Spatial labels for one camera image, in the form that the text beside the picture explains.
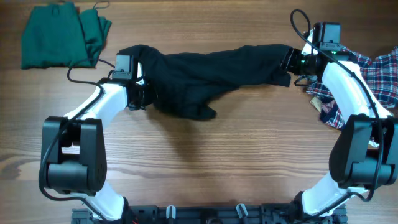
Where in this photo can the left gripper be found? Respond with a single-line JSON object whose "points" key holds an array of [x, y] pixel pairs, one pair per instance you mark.
{"points": [[135, 105]]}

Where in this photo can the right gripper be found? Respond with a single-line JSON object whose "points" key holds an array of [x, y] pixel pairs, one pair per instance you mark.
{"points": [[290, 61]]}

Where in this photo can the black polo shirt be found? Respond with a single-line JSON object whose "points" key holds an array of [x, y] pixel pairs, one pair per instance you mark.
{"points": [[185, 83]]}

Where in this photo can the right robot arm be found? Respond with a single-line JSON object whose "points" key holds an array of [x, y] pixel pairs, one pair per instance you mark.
{"points": [[365, 154]]}

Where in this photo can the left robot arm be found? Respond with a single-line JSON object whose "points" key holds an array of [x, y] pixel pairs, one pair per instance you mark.
{"points": [[73, 163]]}

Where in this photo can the brown paper tag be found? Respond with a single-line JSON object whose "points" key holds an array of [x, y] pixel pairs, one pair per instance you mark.
{"points": [[316, 103]]}

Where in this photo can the red blue plaid shirt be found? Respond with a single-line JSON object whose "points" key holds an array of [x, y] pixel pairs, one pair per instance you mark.
{"points": [[379, 73]]}

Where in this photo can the folded green garment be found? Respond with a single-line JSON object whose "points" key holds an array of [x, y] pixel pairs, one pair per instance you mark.
{"points": [[58, 35]]}

